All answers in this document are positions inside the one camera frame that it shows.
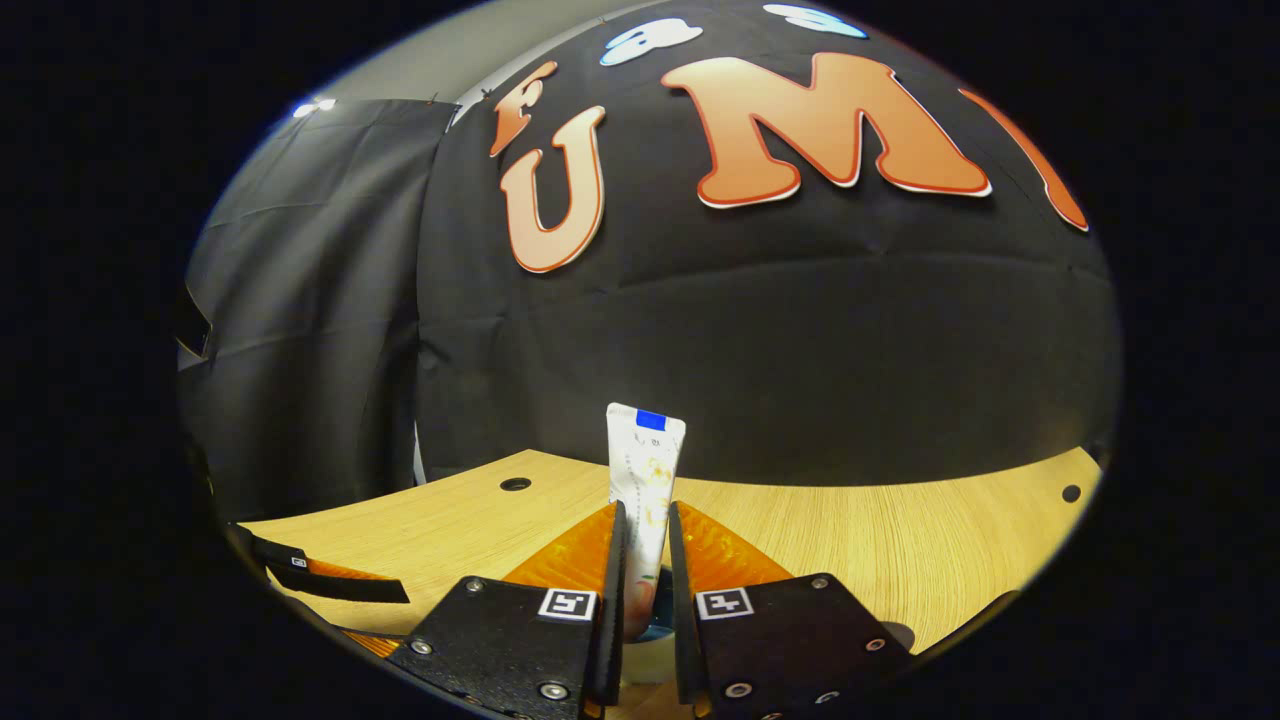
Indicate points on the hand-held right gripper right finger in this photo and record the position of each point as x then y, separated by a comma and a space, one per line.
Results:
790, 640

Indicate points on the dark brown round coaster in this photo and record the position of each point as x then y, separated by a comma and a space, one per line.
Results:
897, 636

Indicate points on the light wooden desktop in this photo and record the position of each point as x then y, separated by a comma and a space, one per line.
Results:
900, 550

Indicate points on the black backdrop cloth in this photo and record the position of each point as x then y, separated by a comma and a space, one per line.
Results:
780, 350

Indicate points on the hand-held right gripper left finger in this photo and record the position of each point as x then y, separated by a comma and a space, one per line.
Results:
510, 640

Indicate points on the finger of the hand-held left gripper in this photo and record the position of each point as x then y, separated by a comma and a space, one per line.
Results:
375, 642
330, 582

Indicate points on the white toothpaste tube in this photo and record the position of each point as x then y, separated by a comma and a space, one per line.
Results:
645, 470

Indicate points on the white ceiling light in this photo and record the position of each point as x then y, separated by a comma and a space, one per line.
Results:
312, 108

